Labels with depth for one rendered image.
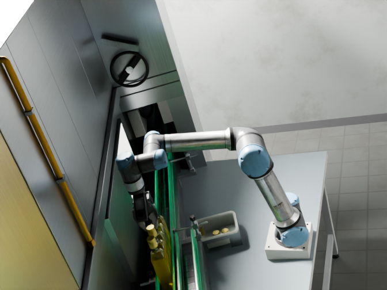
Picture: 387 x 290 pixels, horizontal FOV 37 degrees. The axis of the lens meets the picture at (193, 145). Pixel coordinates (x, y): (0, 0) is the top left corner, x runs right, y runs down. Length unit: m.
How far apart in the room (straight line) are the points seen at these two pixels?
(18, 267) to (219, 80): 3.47
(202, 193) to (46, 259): 1.60
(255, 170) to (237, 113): 2.96
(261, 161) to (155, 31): 1.21
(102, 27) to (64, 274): 1.64
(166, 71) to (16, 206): 1.70
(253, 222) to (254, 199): 0.19
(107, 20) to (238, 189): 1.15
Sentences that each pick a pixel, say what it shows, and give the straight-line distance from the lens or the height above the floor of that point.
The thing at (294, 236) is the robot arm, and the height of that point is 0.98.
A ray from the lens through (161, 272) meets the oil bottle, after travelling 2.44.
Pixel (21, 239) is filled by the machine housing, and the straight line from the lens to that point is 1.79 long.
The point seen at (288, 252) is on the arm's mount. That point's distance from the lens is 2.66.
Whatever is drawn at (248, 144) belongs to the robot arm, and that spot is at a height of 1.43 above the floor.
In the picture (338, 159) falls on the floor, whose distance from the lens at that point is 4.65.
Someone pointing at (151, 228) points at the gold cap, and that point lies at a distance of 2.39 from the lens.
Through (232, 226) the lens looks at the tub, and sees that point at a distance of 2.92.
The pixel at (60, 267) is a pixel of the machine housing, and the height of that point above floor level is 1.50.
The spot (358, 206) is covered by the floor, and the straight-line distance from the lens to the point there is 4.13.
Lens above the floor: 2.54
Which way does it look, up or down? 28 degrees down
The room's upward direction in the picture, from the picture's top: 18 degrees counter-clockwise
